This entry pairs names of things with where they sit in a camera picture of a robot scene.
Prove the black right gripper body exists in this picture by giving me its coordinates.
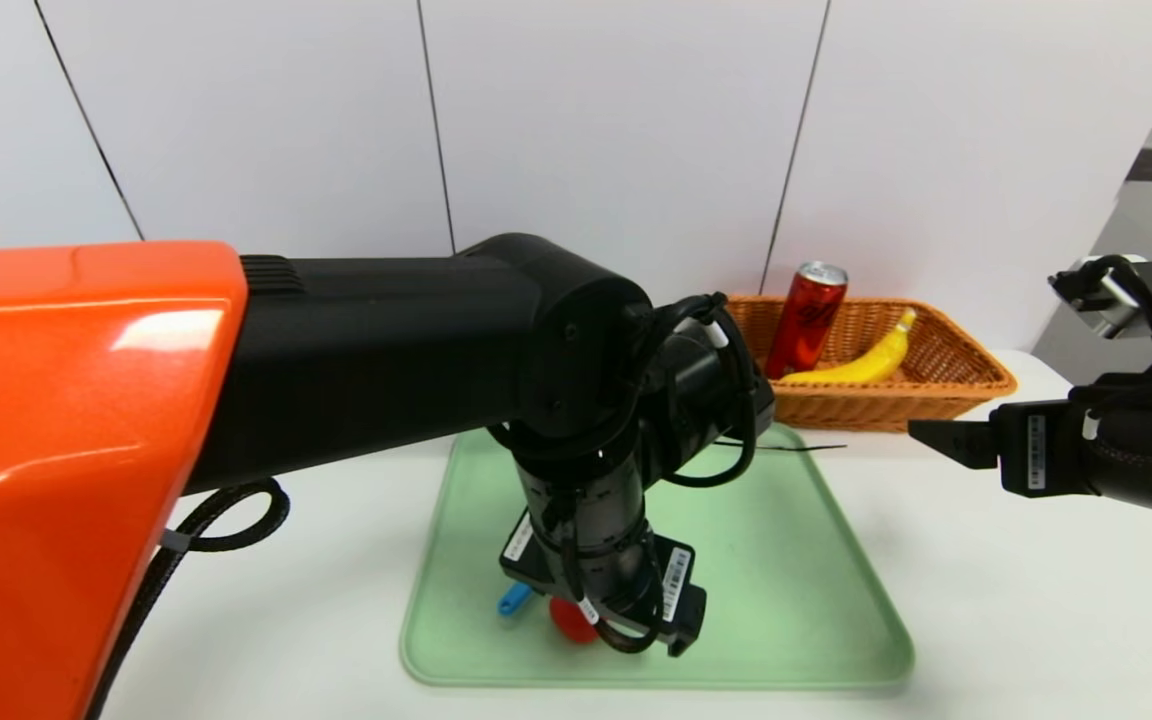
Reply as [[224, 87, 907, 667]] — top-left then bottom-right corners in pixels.
[[989, 385, 1152, 528]]

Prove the yellow banana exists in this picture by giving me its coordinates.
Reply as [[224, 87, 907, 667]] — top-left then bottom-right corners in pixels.
[[781, 308, 918, 384]]

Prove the red soda can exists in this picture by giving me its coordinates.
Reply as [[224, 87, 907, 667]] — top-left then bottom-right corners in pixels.
[[765, 261, 849, 380]]

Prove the red rubber duck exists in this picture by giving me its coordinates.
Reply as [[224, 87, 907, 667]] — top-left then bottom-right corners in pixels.
[[548, 597, 599, 644]]

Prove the orange wicker basket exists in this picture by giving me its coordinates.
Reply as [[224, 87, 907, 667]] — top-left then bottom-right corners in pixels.
[[726, 294, 1020, 433]]

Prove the light green plastic tray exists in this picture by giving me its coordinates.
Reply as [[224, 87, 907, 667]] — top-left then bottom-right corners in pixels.
[[399, 420, 915, 691]]

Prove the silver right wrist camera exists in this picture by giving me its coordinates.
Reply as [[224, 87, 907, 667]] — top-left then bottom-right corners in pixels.
[[1049, 256, 1152, 339]]

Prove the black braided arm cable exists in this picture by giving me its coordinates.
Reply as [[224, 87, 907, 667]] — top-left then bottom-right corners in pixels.
[[86, 478, 292, 720]]

